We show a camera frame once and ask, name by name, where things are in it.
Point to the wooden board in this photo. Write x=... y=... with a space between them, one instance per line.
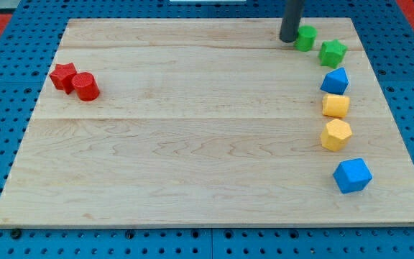
x=204 y=123

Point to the red cylinder block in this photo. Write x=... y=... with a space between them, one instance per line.
x=85 y=86

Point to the yellow hexagon block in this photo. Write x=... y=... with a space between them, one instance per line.
x=335 y=135

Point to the yellow square block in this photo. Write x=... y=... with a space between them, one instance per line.
x=334 y=105

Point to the green cylinder block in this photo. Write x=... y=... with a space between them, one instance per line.
x=306 y=37

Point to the blue pentagon block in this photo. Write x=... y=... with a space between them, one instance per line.
x=335 y=82

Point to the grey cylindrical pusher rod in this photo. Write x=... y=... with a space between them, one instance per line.
x=291 y=19

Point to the green star block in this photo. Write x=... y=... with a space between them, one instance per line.
x=332 y=53

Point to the blue cube block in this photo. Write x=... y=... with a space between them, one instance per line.
x=352 y=175

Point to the red star block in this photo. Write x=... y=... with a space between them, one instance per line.
x=62 y=76

